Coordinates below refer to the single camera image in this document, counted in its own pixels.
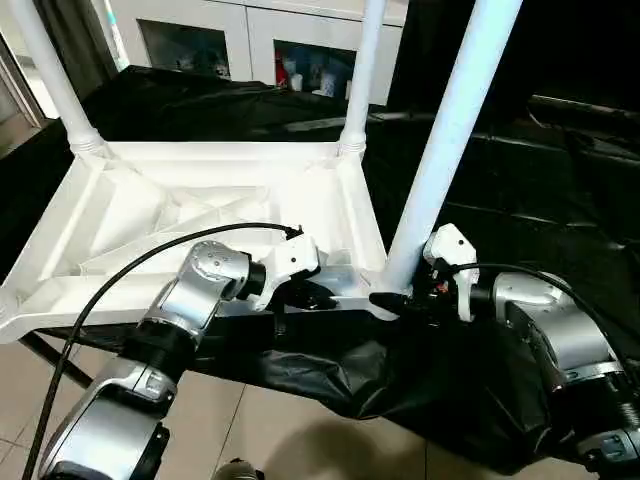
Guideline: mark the white plastic table leg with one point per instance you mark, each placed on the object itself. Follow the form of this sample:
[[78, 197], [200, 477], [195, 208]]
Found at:
[[55, 80], [450, 130], [362, 70]]

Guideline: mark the white plastic table top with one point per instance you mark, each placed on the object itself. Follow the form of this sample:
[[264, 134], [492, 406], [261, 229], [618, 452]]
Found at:
[[150, 210]]

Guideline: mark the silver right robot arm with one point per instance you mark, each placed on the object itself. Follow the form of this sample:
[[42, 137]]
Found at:
[[560, 330]]

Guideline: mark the black mat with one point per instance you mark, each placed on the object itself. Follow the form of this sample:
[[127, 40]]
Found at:
[[500, 350]]

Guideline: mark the black left robot foot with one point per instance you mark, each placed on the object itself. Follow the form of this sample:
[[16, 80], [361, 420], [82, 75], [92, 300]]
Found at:
[[240, 470]]

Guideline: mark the patterned white cup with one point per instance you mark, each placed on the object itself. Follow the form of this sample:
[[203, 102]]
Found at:
[[327, 80]]

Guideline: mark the white cabinet with glass doors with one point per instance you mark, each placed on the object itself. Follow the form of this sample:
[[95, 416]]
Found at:
[[250, 30]]

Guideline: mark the grey window curtain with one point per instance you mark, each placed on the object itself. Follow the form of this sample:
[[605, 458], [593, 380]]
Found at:
[[75, 40]]

